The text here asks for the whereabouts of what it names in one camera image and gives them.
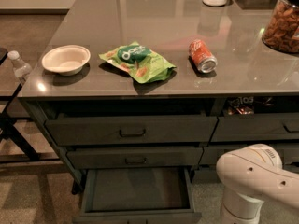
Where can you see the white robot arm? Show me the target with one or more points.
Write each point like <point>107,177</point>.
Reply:
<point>251,176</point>

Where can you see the snack packets in drawer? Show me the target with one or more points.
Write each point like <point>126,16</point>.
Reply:
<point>246,105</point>

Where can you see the green snack bag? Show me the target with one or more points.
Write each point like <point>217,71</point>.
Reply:
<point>141,63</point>

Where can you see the red soda can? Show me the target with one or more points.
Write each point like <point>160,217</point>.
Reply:
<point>202,57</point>

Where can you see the white paper bowl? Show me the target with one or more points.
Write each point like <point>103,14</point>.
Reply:
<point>66,60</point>

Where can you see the clear plastic water bottle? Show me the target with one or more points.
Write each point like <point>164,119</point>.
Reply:
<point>22,69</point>

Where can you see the black side table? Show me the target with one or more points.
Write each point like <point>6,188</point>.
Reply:
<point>9,131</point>

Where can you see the clear jar of nuts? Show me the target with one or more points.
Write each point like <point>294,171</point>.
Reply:
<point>282,32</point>

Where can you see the dark cabinet frame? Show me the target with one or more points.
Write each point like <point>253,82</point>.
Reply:
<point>43,109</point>

